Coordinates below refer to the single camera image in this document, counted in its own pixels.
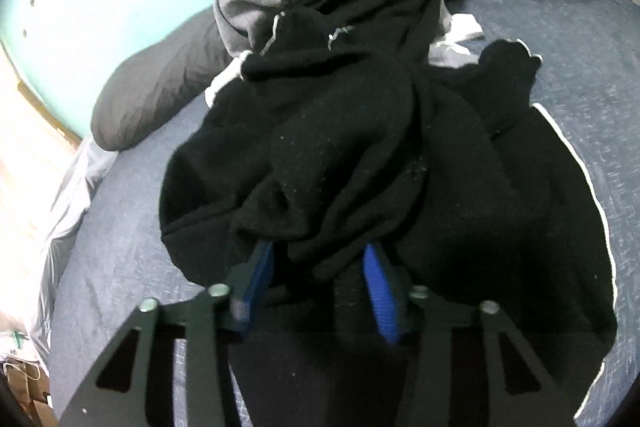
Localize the dark grey pillow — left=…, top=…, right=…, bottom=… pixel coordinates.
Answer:
left=90, top=4, right=241, bottom=152

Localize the light grey bed sheet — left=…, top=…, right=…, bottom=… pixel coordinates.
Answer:
left=27, top=137, right=118, bottom=358

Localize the grey garment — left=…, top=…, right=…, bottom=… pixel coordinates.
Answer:
left=214, top=0, right=341, bottom=58

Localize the black sweater white trim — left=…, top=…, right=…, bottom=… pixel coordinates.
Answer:
left=159, top=4, right=621, bottom=427

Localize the cardboard box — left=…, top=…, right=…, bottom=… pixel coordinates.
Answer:
left=0, top=357, right=56, bottom=427

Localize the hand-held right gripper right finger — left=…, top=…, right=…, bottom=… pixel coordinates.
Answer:
left=362, top=243, right=581, bottom=427

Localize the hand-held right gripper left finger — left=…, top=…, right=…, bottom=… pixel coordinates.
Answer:
left=59, top=241, right=276, bottom=427

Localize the white garment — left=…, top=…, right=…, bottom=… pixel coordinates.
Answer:
left=204, top=49, right=251, bottom=104
left=429, top=2, right=486, bottom=68

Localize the blue patterned bedspread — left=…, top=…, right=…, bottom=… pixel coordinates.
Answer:
left=47, top=0, right=640, bottom=427

